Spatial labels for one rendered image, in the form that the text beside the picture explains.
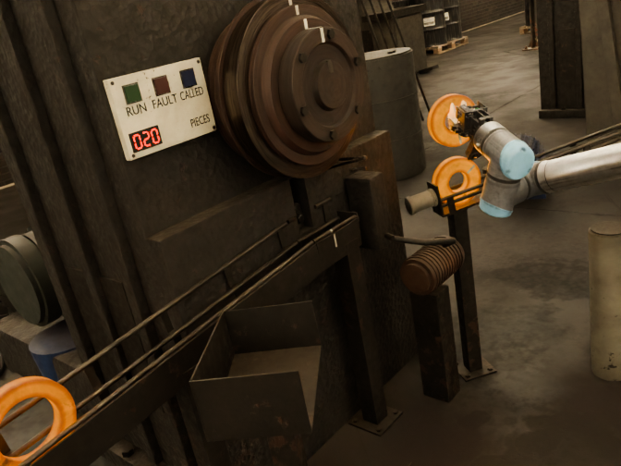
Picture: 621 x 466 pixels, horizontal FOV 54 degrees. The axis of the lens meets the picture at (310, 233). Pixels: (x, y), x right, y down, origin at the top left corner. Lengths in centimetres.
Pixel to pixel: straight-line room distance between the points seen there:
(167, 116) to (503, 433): 135
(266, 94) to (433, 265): 77
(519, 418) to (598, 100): 256
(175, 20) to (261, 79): 25
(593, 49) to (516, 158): 260
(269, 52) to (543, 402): 139
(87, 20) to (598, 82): 332
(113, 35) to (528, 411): 161
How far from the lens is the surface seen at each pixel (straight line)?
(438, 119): 188
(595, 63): 418
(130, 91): 143
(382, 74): 430
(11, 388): 126
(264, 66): 148
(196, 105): 154
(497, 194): 167
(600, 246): 203
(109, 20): 145
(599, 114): 423
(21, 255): 254
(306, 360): 134
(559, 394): 219
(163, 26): 153
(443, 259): 194
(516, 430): 205
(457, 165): 197
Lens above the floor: 132
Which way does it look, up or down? 21 degrees down
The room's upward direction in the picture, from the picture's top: 11 degrees counter-clockwise
